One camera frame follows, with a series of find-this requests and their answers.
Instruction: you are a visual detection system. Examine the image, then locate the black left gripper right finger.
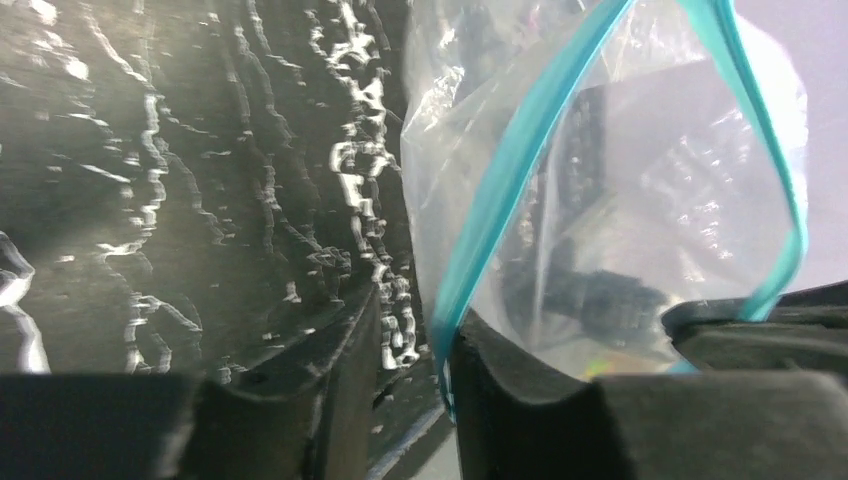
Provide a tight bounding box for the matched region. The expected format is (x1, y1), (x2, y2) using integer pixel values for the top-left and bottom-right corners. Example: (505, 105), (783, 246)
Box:
(450, 282), (847, 479)

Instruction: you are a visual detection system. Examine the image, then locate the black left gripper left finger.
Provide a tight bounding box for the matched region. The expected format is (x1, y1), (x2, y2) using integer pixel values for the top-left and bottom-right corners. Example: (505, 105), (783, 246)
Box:
(1, 291), (380, 479)

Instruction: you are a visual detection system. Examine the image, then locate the clear zip top bag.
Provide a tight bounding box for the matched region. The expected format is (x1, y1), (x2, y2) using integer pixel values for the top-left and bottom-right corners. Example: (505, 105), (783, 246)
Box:
(401, 1), (809, 407)

